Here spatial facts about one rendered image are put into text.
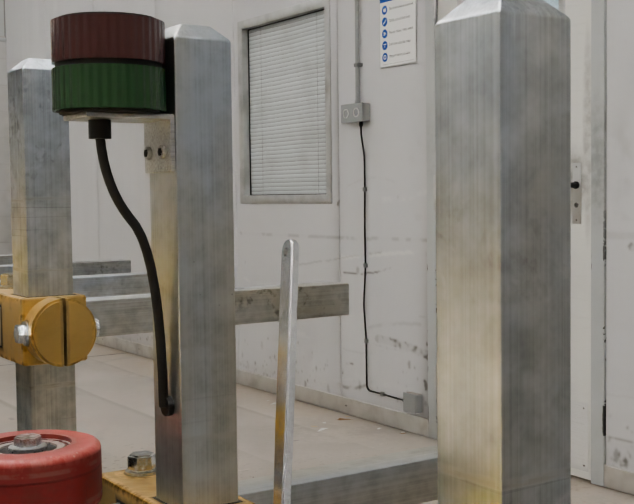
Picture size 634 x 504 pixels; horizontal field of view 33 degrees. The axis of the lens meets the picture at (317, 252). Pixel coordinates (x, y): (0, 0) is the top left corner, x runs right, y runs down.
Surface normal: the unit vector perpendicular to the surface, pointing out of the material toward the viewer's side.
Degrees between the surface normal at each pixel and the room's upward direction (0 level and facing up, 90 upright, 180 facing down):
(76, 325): 90
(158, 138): 90
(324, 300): 90
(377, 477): 90
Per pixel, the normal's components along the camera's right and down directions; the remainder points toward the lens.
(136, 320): 0.55, 0.04
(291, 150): -0.83, 0.04
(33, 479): 0.33, 0.04
